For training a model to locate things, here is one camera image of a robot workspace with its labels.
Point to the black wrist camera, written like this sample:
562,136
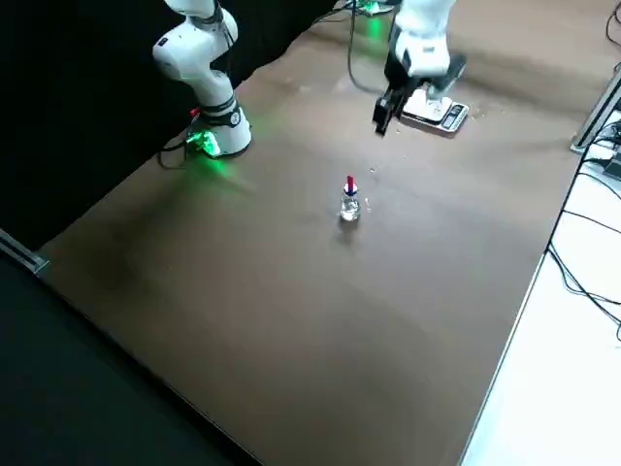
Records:
453,68

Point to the aluminium table edge rail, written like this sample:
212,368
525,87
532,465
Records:
24,252

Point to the aluminium profile post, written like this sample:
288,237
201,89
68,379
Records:
597,114

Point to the small dark adapter box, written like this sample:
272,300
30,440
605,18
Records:
612,169

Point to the silver electronic balance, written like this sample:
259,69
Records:
453,119

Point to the clear dropper bottle blue cap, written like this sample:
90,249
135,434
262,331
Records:
349,209

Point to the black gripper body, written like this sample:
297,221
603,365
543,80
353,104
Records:
399,77

